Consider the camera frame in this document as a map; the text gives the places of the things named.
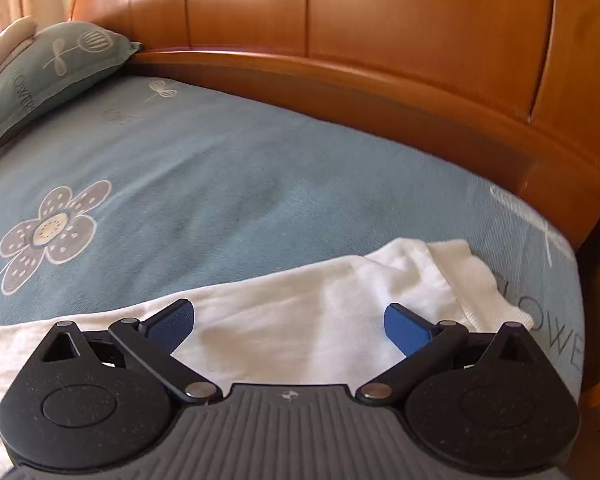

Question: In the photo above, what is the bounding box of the blue patterned bed sheet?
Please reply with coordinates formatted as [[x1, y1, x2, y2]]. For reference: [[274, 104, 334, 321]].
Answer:
[[0, 77, 584, 393]]

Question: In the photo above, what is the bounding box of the wooden headboard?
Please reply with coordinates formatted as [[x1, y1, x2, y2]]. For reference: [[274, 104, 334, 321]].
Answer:
[[69, 0, 600, 479]]

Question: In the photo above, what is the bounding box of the white printed sweatshirt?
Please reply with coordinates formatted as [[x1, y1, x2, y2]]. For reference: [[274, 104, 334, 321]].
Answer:
[[0, 238, 533, 477]]

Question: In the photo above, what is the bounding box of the green flower pillow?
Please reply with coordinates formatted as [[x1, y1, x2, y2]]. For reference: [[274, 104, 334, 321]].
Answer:
[[0, 21, 142, 148]]

